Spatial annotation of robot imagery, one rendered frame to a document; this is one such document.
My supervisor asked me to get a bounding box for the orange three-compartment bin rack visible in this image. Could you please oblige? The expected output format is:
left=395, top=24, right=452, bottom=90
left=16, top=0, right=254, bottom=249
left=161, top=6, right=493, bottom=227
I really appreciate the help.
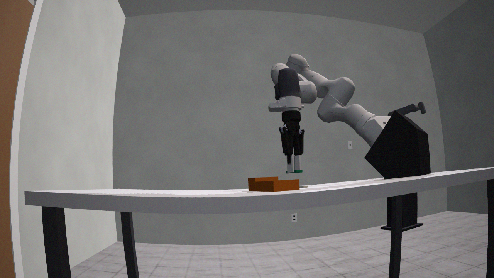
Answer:
left=248, top=177, right=299, bottom=192

